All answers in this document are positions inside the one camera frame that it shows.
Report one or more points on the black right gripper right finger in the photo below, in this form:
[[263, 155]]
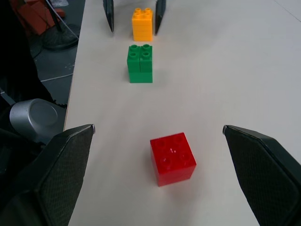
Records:
[[263, 179]]

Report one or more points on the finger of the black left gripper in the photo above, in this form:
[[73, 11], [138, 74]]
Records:
[[109, 13], [160, 14]]

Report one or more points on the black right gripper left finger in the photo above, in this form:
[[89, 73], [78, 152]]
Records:
[[58, 179]]

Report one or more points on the yellow toy brick cube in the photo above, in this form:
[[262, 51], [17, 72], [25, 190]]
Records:
[[142, 26]]

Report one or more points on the green toy brick cube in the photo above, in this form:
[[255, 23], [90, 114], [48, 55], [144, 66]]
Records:
[[140, 67]]

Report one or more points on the black round stand base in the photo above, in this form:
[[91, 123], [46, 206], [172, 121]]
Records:
[[58, 38]]

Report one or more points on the silver robot body joint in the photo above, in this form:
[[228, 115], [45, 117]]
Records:
[[35, 117]]

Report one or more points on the orange red box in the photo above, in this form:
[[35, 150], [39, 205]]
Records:
[[35, 16]]

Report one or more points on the red toy brick cube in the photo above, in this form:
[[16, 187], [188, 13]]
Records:
[[172, 160]]

